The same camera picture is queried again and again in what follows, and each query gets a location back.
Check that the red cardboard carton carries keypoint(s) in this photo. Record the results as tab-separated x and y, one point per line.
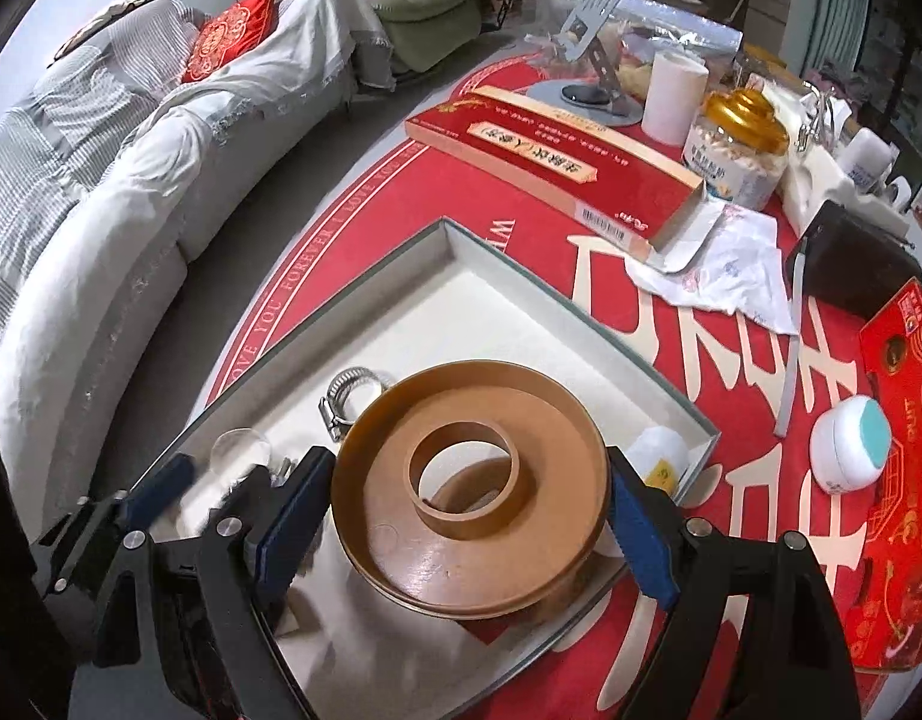
907	465

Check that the silver phone stand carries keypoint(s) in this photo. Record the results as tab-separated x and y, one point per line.
596	37

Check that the white bottle yellow label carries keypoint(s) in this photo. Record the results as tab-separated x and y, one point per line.
659	457

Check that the clear jar gold lid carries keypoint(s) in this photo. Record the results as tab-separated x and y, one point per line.
734	150

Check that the black pouch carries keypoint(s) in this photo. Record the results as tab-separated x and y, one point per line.
850	262

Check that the grey shallow tray box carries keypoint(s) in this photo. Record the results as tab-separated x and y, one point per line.
506	315

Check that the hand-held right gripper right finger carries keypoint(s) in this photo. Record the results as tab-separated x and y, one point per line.
644	540

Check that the white cream jar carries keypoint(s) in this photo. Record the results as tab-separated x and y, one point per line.
850	446

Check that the brown round plastic spool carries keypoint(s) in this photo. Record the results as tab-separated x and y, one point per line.
551	487

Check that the grey covered sofa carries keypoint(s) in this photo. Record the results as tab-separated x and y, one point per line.
93	240

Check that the green armchair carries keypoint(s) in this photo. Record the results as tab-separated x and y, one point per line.
423	15

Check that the cream patterned cushion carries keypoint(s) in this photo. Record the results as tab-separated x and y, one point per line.
108	19

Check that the long red flat box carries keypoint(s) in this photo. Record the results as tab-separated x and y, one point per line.
551	157

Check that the white paper roll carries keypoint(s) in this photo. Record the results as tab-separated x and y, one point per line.
674	97

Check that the crumpled white tissue paper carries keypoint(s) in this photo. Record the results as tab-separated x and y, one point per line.
731	270

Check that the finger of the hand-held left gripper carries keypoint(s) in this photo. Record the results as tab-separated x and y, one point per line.
161	487

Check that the clear plastic zip bag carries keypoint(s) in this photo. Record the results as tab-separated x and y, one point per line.
678	22

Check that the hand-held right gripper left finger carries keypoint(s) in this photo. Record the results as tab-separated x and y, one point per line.
292	525

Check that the red embroidered cushion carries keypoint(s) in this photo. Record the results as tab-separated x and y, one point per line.
232	34

